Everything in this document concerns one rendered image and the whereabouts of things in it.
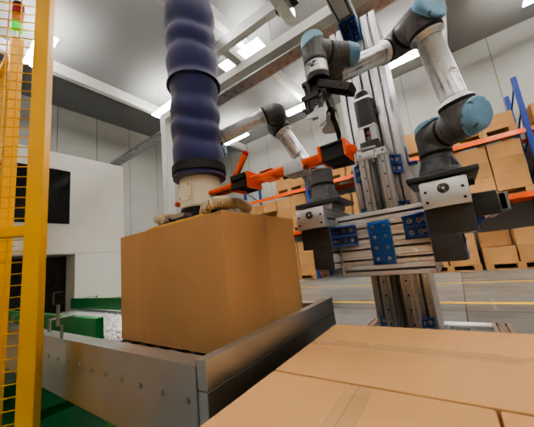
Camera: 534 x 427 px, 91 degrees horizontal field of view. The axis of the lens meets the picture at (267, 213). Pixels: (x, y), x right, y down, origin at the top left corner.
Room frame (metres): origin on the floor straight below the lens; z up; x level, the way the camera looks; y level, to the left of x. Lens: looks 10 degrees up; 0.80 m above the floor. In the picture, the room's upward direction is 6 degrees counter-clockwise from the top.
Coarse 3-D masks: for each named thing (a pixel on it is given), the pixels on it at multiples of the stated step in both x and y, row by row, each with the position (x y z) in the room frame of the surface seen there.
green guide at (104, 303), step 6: (72, 300) 2.31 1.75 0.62; (78, 300) 2.24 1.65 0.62; (84, 300) 2.18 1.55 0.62; (90, 300) 2.12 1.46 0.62; (96, 300) 2.06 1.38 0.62; (102, 300) 2.01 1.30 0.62; (108, 300) 1.95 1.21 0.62; (114, 300) 1.90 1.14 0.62; (120, 300) 1.86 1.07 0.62; (72, 306) 2.31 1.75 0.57; (78, 306) 2.24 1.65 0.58; (84, 306) 2.18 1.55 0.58; (90, 306) 2.12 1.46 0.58; (96, 306) 2.06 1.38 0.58; (102, 306) 2.01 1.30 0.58; (108, 306) 1.95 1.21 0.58; (114, 306) 1.90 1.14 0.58; (120, 306) 1.86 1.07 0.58
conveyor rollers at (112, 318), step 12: (72, 312) 2.16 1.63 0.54; (84, 312) 2.07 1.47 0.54; (96, 312) 1.98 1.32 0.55; (108, 312) 1.89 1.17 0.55; (120, 312) 1.86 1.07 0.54; (108, 324) 1.46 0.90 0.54; (120, 324) 1.42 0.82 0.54; (108, 336) 1.14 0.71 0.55; (120, 336) 1.16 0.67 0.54; (168, 348) 0.94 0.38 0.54
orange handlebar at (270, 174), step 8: (352, 144) 0.69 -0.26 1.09; (352, 152) 0.72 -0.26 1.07; (304, 160) 0.76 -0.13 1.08; (312, 160) 0.75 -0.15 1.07; (280, 168) 0.81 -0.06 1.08; (256, 176) 0.87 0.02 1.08; (264, 176) 0.85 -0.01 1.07; (272, 176) 0.84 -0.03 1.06; (280, 176) 0.87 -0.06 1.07; (216, 192) 0.99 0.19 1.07; (232, 208) 1.32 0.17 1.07
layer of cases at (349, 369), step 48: (336, 336) 0.84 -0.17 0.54; (384, 336) 0.80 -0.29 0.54; (432, 336) 0.76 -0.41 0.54; (480, 336) 0.72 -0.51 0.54; (528, 336) 0.69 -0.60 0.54; (288, 384) 0.58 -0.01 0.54; (336, 384) 0.56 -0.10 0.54; (384, 384) 0.54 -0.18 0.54; (432, 384) 0.52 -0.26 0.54; (480, 384) 0.50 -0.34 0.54; (528, 384) 0.49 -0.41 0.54
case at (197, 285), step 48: (144, 240) 0.97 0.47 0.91; (192, 240) 0.81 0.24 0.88; (240, 240) 0.79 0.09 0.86; (288, 240) 1.02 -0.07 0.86; (144, 288) 0.98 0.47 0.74; (192, 288) 0.82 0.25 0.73; (240, 288) 0.78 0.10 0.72; (288, 288) 0.99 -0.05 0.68; (144, 336) 0.98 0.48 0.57; (192, 336) 0.83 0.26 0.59; (240, 336) 0.76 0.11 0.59
